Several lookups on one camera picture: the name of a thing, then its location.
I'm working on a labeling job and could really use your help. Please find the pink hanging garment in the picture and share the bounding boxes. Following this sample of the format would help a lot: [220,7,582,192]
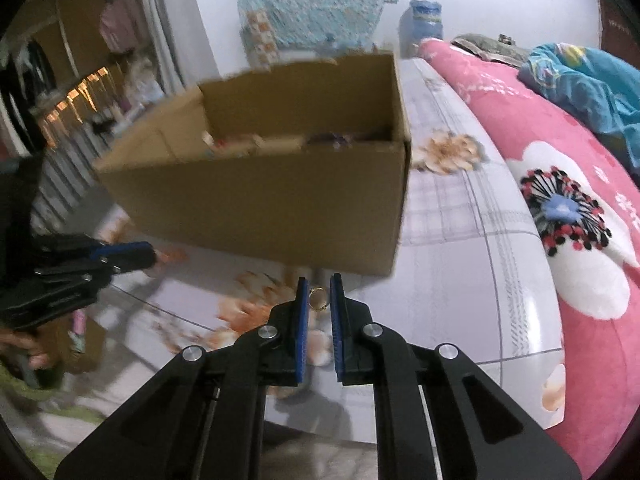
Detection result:
[98,0,144,54]

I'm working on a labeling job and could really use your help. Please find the blue blanket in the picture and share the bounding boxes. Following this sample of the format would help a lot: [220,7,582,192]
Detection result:
[517,42,640,171]

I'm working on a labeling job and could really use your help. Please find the dark hanging jacket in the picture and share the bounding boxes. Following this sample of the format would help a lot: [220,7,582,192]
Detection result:
[0,40,56,111]

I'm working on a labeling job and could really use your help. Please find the brown paper bag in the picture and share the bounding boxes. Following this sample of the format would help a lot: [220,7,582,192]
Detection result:
[47,310,109,376]

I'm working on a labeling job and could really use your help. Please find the olive folded cloth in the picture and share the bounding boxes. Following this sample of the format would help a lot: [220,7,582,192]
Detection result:
[451,33,532,65]

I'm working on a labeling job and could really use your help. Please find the teal patterned hanging cloth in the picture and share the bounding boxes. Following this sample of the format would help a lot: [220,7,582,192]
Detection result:
[236,0,400,51]

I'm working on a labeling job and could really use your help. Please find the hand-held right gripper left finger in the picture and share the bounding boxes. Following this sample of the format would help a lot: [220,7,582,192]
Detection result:
[54,277,311,480]

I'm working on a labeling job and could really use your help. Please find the blue water jug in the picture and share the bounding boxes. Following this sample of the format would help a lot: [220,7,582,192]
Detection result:
[398,0,445,59]

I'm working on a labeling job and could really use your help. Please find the metal railing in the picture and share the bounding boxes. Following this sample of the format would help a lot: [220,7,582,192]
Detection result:
[30,67,131,221]

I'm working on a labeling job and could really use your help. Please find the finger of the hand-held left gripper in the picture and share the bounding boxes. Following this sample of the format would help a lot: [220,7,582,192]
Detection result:
[39,234,159,266]
[34,260,154,302]

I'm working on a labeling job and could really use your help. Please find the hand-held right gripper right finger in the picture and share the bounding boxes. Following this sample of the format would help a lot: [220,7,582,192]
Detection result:
[330,273,583,480]

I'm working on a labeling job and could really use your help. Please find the checkered patterned cloth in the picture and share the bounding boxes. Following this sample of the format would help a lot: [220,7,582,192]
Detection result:
[243,7,281,69]

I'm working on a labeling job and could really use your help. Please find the pink floral blanket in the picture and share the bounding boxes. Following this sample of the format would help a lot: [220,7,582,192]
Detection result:
[417,38,640,479]

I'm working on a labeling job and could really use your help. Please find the person's left hand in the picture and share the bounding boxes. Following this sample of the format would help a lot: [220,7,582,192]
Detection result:
[0,329,52,370]

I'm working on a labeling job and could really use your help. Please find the brown cardboard box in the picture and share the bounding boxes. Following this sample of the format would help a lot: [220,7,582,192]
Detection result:
[92,52,414,279]

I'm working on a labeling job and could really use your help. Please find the dark wooden headboard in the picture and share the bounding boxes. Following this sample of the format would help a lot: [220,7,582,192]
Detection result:
[597,0,640,61]

